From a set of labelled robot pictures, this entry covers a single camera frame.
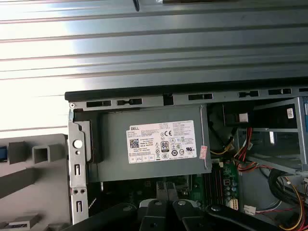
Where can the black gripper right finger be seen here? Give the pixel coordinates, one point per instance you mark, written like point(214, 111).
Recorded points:
point(190, 216)

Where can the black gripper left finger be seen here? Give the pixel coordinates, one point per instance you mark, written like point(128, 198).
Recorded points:
point(154, 216)

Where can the hard disk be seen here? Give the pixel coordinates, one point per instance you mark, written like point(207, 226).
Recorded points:
point(2, 154)

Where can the metal socket cover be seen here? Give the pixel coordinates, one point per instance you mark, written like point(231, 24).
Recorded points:
point(160, 190)

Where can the black RAM slot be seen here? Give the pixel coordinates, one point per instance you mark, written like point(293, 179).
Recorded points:
point(211, 188)
point(220, 186)
point(216, 187)
point(206, 190)

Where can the green motherboard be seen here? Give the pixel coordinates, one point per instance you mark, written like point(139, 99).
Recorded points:
point(231, 178)

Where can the grey power supply unit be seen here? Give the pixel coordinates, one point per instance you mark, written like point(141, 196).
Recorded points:
point(115, 144)

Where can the black open PC case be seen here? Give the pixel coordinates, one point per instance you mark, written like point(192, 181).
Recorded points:
point(77, 168)

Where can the metal drive cage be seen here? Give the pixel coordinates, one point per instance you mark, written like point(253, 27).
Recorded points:
point(276, 156)

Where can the grey parts rack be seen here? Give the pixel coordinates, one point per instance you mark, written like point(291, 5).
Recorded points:
point(24, 192)

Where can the blue drive cage latch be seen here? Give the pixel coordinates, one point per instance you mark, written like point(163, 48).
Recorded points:
point(306, 113)

